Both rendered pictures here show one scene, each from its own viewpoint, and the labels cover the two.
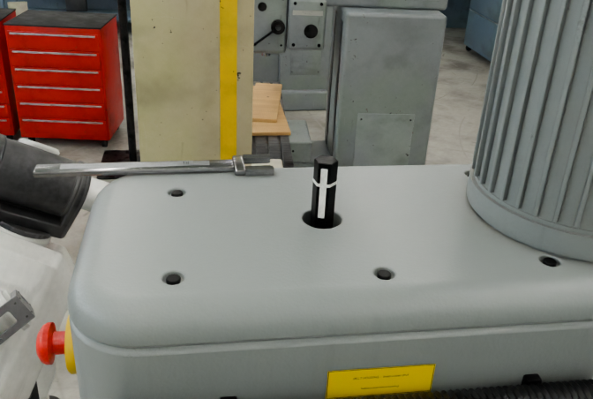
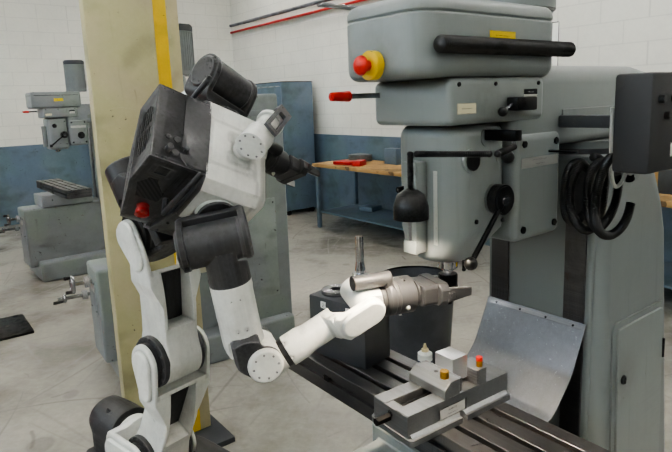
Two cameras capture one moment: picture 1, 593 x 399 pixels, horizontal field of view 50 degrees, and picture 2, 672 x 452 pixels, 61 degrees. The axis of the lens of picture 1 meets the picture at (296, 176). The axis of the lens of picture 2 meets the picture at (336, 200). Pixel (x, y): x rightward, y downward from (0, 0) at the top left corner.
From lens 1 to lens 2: 1.12 m
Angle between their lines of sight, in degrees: 31
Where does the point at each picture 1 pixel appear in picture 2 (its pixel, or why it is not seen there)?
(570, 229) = not seen: outside the picture
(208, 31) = not seen: hidden behind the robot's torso
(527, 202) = not seen: outside the picture
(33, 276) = not seen: hidden behind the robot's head
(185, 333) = (453, 3)
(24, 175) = (231, 73)
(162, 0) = (118, 95)
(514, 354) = (533, 31)
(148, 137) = (112, 208)
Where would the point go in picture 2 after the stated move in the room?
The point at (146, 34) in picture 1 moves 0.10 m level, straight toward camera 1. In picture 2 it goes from (107, 122) to (115, 122)
